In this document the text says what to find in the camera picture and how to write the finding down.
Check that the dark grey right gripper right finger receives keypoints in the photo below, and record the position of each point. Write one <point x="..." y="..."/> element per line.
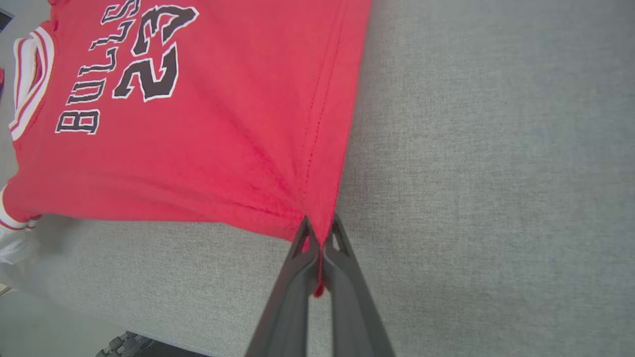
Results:
<point x="352" y="307"/>

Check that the grey fabric sofa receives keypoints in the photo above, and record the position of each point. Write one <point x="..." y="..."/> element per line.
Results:
<point x="496" y="173"/>

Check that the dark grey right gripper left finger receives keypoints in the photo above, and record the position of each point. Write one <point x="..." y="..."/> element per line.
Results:
<point x="287" y="307"/>

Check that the red Bulls jersey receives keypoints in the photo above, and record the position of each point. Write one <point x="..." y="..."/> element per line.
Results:
<point x="198" y="148"/>

